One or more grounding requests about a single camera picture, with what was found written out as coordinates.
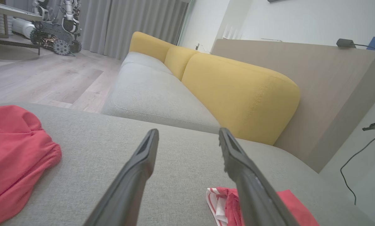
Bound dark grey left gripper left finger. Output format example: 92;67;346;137
82;129;160;226

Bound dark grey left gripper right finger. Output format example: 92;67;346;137
218;127;301;226

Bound red and white shorts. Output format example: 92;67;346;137
206;187;320;226

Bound plain red garment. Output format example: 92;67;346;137
0;105;62;226

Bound grey fabric couch cushion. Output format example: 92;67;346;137
0;101;375;226

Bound yellow sofa back cushion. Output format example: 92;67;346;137
164;46;201;81
129;31;176;63
181;52;301;146

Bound beige wooden cabinet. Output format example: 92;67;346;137
210;39;375;173

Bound grey pleated curtain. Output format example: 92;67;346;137
6;0;191;60

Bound white antenna router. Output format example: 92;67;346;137
222;24;239;40

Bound black white wheeled robot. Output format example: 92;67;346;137
30;0;82;57

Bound black power adapter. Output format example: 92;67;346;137
336;38;357;48

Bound white cylinder device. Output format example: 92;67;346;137
12;18;37;40

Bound white table black legs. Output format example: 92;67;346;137
0;0;44;55

